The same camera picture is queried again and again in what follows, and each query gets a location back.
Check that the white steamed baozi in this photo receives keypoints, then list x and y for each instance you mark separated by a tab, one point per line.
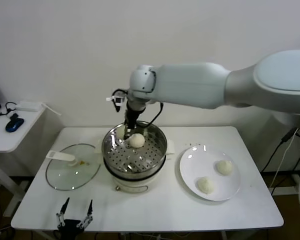
136	140
224	167
205	185
120	131

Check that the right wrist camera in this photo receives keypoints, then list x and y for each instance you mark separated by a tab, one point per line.
117	100

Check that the blue computer mouse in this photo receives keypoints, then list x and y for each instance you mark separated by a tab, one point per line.
14	125

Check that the white round plate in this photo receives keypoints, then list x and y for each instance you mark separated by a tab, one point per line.
205	162

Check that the white side table with laptop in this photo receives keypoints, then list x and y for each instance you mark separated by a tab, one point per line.
5	140

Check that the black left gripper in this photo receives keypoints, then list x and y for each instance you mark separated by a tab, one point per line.
70	225

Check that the white power adapter box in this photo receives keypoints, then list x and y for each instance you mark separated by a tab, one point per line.
27	106

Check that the stainless steel steamer basket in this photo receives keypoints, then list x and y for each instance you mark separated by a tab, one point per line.
130	157

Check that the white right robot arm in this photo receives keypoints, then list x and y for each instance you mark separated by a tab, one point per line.
215	85

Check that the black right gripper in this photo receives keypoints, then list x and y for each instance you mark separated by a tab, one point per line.
133	115

